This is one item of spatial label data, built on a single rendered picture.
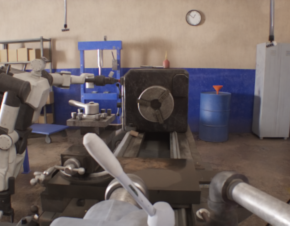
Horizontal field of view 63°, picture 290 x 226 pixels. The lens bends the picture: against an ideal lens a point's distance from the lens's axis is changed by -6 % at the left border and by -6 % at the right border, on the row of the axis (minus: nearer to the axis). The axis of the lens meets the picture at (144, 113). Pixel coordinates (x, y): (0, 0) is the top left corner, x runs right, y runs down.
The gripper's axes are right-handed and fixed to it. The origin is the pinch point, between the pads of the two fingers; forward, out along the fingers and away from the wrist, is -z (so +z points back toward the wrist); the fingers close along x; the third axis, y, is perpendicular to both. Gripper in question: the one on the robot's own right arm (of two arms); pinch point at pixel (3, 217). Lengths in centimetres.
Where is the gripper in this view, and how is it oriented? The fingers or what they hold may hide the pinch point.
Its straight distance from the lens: 168.0
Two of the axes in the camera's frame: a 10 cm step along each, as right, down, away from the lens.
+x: 9.8, 1.3, 1.5
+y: -1.2, -2.1, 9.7
